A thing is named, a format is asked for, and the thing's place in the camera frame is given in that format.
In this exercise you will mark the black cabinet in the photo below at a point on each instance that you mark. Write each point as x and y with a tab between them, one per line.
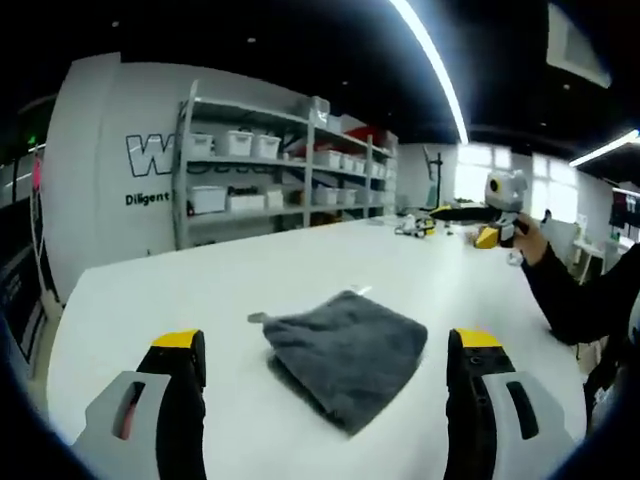
20	280

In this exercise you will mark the white side desk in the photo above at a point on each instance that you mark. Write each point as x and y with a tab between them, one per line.
587	250

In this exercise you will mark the black monitor stand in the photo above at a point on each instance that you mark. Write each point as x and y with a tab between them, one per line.
434	175

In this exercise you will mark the small white object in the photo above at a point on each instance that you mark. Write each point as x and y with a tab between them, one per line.
515	260

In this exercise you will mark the bright window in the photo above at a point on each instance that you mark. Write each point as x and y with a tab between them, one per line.
515	165

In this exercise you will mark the hanging dark clothes rack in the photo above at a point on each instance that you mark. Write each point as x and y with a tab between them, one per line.
626	210

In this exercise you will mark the grey metal shelving unit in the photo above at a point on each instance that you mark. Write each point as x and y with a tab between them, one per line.
307	165

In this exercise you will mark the person's right hand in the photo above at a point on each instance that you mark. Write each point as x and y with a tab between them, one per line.
532	240

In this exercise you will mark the grey towel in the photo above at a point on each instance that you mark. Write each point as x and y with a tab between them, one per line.
350	350

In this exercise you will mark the short ceiling light strip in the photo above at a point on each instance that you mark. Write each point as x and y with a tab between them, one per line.
605	147

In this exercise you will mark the pink hanging item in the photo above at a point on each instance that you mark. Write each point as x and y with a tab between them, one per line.
37	172

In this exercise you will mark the group of white storage boxes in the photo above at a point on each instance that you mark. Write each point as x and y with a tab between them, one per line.
245	145

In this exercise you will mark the yellow and grey device clutter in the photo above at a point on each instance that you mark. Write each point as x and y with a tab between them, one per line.
415	226

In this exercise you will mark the long ceiling light strip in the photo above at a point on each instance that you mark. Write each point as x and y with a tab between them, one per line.
435	65

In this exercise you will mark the person's dark clothing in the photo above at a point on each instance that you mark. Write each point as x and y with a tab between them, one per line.
612	370

